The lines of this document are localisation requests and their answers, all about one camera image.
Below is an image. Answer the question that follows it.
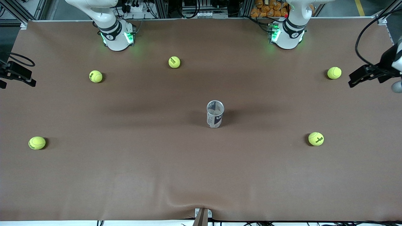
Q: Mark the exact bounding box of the clear tennis ball can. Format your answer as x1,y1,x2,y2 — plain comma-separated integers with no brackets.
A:
206,100,225,128

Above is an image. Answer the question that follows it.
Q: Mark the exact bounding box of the pile of orange bags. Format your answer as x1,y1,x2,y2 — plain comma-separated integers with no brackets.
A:
250,0,289,18

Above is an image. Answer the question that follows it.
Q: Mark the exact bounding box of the white power strip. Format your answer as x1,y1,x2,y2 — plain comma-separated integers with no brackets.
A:
125,0,145,13

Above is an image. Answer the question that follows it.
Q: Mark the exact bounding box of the brown table mat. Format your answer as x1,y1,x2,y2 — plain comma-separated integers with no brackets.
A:
0,18,402,222

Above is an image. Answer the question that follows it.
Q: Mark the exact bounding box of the white connector strip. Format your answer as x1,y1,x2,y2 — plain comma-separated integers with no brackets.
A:
183,11,229,18

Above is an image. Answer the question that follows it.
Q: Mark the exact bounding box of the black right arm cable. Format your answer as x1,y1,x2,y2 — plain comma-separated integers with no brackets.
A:
0,52,35,68

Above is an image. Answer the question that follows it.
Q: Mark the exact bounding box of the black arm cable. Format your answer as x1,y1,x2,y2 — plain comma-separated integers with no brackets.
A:
355,9,402,66
0,52,35,68

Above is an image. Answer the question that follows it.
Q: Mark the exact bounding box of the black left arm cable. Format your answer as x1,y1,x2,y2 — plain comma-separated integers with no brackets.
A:
355,9,402,66

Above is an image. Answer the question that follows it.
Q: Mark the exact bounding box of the aluminium frame profile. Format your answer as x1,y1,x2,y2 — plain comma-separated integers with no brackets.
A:
0,0,47,30
375,0,402,25

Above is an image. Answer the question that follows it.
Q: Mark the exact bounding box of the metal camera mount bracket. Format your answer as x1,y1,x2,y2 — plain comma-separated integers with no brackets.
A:
194,208,213,226

